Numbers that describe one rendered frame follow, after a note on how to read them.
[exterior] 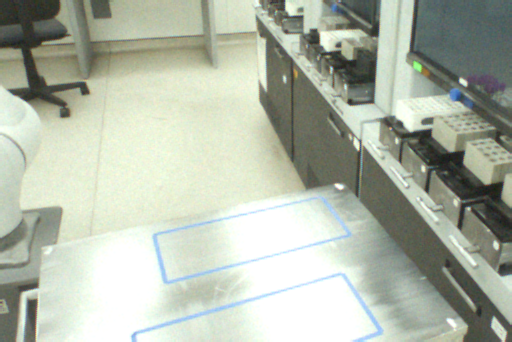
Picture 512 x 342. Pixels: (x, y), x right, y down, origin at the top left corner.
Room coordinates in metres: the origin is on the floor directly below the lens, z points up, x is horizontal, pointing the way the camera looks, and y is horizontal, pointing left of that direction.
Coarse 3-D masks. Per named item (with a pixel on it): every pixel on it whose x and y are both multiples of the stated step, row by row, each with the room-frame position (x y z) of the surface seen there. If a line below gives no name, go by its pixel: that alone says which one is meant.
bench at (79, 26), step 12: (72, 0) 3.63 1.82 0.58; (204, 0) 4.17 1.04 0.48; (72, 12) 3.61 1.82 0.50; (84, 12) 4.14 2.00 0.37; (204, 12) 4.27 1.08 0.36; (72, 24) 3.60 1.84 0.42; (84, 24) 4.00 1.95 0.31; (204, 24) 4.36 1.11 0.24; (84, 36) 3.86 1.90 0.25; (204, 36) 4.43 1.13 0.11; (84, 48) 3.73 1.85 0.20; (216, 48) 3.92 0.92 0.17; (84, 60) 3.62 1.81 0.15; (216, 60) 3.92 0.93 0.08; (84, 72) 3.61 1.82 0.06
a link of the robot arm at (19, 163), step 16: (0, 144) 0.91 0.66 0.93; (0, 160) 0.88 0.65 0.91; (16, 160) 0.95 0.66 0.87; (0, 176) 0.87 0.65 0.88; (16, 176) 0.92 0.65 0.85; (0, 192) 0.86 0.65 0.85; (16, 192) 0.90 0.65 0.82; (0, 208) 0.85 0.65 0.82; (16, 208) 0.88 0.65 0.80; (0, 224) 0.84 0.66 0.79; (16, 224) 0.87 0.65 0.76
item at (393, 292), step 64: (320, 192) 0.94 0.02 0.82; (64, 256) 0.71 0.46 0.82; (128, 256) 0.72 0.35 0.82; (192, 256) 0.72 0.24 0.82; (256, 256) 0.73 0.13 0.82; (320, 256) 0.73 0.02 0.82; (384, 256) 0.74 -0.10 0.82; (64, 320) 0.57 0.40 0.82; (128, 320) 0.57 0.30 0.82; (192, 320) 0.58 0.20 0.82; (256, 320) 0.58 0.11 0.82; (320, 320) 0.58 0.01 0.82; (384, 320) 0.59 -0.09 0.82; (448, 320) 0.59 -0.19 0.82
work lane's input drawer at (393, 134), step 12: (384, 120) 1.34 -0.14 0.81; (396, 120) 1.32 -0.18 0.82; (384, 132) 1.32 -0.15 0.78; (396, 132) 1.27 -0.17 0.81; (408, 132) 1.25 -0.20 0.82; (420, 132) 1.26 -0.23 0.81; (372, 144) 1.30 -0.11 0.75; (384, 144) 1.32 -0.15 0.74; (396, 144) 1.25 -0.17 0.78; (384, 156) 1.24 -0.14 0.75; (396, 156) 1.24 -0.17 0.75
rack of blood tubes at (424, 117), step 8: (440, 96) 1.39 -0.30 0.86; (448, 96) 1.40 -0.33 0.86; (400, 104) 1.33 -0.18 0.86; (408, 104) 1.34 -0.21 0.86; (416, 104) 1.33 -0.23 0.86; (424, 104) 1.33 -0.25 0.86; (432, 104) 1.34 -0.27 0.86; (440, 104) 1.35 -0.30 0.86; (448, 104) 1.34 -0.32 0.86; (456, 104) 1.35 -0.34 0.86; (400, 112) 1.32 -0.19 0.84; (408, 112) 1.28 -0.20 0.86; (416, 112) 1.29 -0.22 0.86; (424, 112) 1.29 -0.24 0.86; (432, 112) 1.28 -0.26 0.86; (440, 112) 1.29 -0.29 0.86; (448, 112) 1.30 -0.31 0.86; (456, 112) 1.30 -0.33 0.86; (408, 120) 1.28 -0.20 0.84; (416, 120) 1.26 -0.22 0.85; (424, 120) 1.35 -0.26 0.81; (432, 120) 1.35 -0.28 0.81; (408, 128) 1.27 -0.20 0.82; (416, 128) 1.27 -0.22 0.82; (424, 128) 1.27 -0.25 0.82
